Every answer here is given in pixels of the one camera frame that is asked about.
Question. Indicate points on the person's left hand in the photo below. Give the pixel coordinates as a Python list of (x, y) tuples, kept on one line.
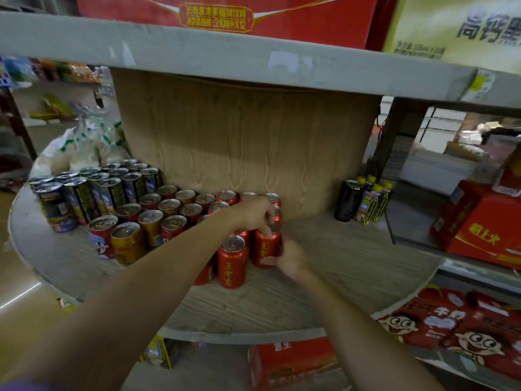
[(254, 215)]

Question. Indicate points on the person's right hand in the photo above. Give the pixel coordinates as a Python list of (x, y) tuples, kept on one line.
[(289, 258)]

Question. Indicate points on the red can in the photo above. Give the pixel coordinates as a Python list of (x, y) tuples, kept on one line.
[(264, 250)]

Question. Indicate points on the red and gold shelf cans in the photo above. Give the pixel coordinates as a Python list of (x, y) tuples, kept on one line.
[(126, 244)]

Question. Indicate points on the group of tall blue-yellow cans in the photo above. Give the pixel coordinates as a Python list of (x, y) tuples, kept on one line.
[(77, 199)]

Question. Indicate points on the person's left forearm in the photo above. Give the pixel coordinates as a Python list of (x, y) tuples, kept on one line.
[(122, 321)]

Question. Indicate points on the person's right forearm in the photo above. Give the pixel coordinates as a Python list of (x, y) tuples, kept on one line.
[(366, 346)]

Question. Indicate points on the yellow green bottle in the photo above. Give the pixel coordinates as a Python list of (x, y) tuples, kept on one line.
[(372, 201)]

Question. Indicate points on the small red carton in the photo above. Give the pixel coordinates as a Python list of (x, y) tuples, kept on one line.
[(293, 360)]

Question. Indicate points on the red cartoon face carton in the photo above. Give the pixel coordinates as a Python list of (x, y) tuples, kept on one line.
[(488, 342), (423, 321)]

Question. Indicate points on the bag of white snacks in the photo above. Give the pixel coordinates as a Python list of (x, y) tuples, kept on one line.
[(87, 140), (57, 150), (112, 142)]

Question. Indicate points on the red yellow-print carton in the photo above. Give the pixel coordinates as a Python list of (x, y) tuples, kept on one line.
[(480, 228)]

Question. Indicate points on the large red gift carton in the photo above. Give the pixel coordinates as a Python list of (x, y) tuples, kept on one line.
[(244, 16)]

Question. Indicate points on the pile of yellow snack packets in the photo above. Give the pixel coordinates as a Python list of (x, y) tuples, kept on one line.
[(53, 107)]

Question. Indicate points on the yellow red tall pack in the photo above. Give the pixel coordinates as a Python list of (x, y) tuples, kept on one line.
[(509, 171)]

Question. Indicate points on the row of mixed colour packets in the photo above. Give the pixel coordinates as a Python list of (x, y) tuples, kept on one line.
[(49, 71)]

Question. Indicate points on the purple shirt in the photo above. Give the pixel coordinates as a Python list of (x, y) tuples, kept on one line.
[(20, 387)]

